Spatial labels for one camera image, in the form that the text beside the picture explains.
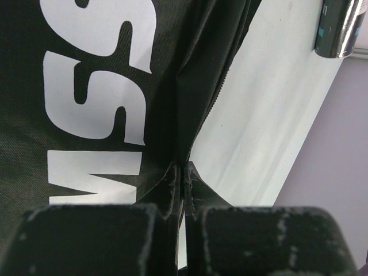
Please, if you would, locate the black shuttlecock tube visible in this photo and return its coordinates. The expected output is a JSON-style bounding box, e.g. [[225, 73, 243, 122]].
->
[[314, 0, 367, 59]]

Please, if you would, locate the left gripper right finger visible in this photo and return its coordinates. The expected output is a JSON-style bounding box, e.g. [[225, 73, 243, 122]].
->
[[183, 162, 358, 275]]

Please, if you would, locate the black racket bag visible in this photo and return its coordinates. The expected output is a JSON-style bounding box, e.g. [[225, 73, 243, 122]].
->
[[1, 1, 260, 249]]

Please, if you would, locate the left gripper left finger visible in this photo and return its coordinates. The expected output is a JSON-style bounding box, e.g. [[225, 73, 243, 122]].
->
[[1, 162, 183, 275]]

